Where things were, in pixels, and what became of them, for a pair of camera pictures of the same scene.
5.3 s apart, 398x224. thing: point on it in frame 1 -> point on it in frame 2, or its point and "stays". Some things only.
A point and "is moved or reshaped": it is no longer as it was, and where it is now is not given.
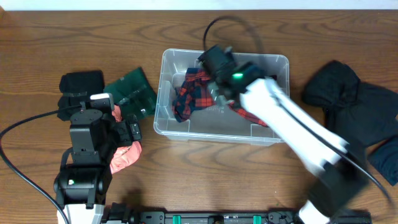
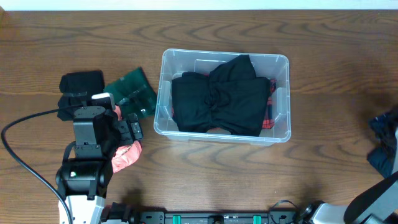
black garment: [363, 114] -> [230, 97]
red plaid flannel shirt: [195, 91] is moved or reshaped
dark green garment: [134, 94] stays
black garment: [77, 88] stays
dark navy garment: [385, 158] stays
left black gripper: [130, 130] stays
